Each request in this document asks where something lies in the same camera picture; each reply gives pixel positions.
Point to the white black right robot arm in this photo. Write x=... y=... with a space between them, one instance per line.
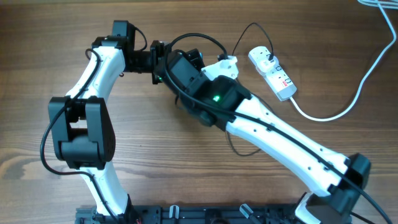
x=212 y=95

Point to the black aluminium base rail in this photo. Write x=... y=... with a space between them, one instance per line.
x=279 y=213

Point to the white power strip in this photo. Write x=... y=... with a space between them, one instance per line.
x=277 y=79

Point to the white charger adapter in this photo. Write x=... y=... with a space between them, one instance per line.
x=264 y=65

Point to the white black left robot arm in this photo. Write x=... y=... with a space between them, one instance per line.
x=80 y=138

